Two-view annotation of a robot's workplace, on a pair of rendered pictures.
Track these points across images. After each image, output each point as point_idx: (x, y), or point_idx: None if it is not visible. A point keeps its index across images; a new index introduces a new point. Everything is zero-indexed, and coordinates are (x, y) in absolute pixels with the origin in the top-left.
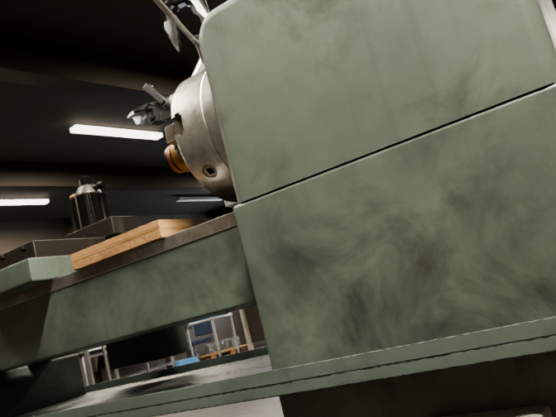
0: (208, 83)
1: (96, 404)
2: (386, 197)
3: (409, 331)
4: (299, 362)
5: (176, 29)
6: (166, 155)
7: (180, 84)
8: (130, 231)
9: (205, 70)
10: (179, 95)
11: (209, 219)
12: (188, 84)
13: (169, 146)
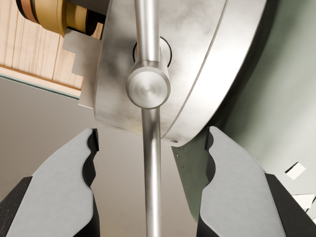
0: (179, 176)
1: (66, 96)
2: None
3: None
4: None
5: (89, 185)
6: (33, 22)
7: (102, 112)
8: (52, 88)
9: (164, 129)
10: (111, 127)
11: (102, 29)
12: (127, 128)
13: (25, 8)
